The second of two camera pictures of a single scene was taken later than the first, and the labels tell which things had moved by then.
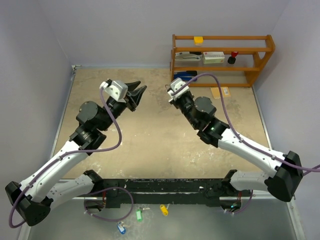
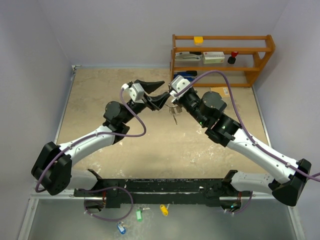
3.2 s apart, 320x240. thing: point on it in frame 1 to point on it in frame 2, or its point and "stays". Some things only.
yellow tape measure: x=198 y=40 stays
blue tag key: x=122 y=227 stays
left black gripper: x=133 y=100 to x=155 y=102
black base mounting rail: x=180 y=192 stays
